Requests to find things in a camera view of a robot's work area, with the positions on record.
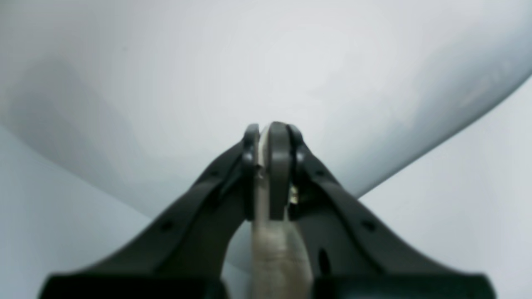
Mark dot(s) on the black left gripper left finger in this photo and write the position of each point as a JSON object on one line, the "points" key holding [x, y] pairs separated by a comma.
{"points": [[180, 255]]}

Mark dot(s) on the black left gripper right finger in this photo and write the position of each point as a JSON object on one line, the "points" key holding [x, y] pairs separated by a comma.
{"points": [[352, 254]]}

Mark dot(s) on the beige t-shirt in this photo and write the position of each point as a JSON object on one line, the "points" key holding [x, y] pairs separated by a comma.
{"points": [[280, 265]]}

